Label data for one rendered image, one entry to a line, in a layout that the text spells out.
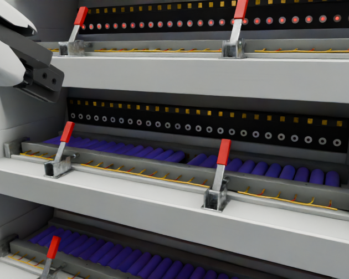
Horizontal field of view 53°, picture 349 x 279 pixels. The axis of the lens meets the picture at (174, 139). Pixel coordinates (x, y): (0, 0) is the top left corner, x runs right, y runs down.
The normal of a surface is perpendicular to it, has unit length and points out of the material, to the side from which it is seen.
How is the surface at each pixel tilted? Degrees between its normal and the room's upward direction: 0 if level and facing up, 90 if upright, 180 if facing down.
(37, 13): 90
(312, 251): 107
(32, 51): 87
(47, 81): 90
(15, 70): 97
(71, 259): 17
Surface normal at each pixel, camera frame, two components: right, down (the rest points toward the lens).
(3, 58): 0.85, 0.25
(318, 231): 0.00, -0.96
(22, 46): 0.78, 0.04
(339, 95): -0.43, 0.25
